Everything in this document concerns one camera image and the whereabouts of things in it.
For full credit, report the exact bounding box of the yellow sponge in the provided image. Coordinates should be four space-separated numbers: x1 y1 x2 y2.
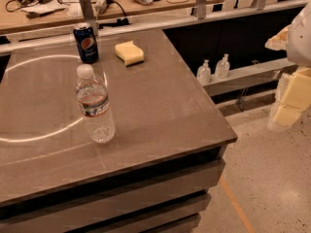
115 41 144 66

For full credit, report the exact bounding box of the hand sanitizer bottle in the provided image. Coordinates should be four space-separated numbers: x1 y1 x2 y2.
196 59 211 85
215 53 230 79

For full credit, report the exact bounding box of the left hand sanitizer bottle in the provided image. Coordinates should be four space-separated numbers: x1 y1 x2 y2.
196 59 211 85

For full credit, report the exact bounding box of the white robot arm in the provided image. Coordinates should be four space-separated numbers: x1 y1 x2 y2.
265 2 311 132

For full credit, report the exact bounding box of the grey metal bracket post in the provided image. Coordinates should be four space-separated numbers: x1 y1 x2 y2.
79 0 98 36

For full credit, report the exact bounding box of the clear plastic water bottle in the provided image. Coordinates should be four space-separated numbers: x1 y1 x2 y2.
75 64 116 144

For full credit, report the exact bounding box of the blue pepsi can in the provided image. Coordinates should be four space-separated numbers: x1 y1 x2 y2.
73 22 99 64

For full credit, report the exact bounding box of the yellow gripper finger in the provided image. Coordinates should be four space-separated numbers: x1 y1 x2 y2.
267 67 311 132
264 26 289 50

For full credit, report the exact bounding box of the black pliers tool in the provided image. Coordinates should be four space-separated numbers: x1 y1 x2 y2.
26 9 59 18

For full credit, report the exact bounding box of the right hand sanitizer bottle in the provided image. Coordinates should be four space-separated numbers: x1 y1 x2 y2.
215 53 230 79

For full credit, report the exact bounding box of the grey drawer cabinet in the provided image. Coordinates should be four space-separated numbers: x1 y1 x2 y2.
1 148 225 233

